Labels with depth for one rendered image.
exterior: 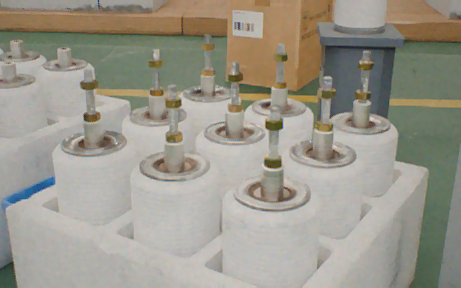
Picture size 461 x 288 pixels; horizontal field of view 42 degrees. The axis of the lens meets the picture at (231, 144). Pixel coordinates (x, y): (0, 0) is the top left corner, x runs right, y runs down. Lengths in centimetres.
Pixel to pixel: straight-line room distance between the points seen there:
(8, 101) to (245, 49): 100
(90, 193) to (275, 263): 24
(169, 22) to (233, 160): 192
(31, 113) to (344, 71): 54
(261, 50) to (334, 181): 119
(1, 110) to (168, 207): 43
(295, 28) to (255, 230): 124
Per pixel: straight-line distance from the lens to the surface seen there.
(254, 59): 182
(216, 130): 73
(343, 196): 65
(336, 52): 109
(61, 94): 104
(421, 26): 259
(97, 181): 68
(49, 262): 73
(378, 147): 75
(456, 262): 72
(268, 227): 54
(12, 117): 97
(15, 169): 94
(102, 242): 65
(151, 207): 61
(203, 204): 62
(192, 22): 256
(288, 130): 79
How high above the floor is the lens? 51
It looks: 22 degrees down
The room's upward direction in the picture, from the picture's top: straight up
